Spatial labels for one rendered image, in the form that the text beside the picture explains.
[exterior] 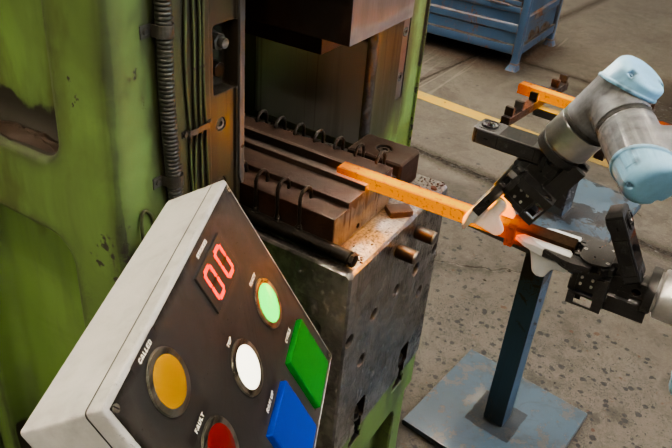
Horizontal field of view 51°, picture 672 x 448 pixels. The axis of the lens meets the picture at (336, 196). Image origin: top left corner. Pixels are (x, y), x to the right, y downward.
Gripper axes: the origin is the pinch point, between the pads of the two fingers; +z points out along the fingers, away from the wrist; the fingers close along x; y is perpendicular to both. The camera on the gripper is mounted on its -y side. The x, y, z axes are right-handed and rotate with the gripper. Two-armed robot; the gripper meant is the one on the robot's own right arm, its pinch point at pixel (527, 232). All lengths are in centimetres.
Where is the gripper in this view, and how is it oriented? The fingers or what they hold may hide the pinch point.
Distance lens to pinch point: 113.9
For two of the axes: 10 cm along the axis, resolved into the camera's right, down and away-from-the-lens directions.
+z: -8.5, -3.2, 4.3
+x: 5.3, -4.1, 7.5
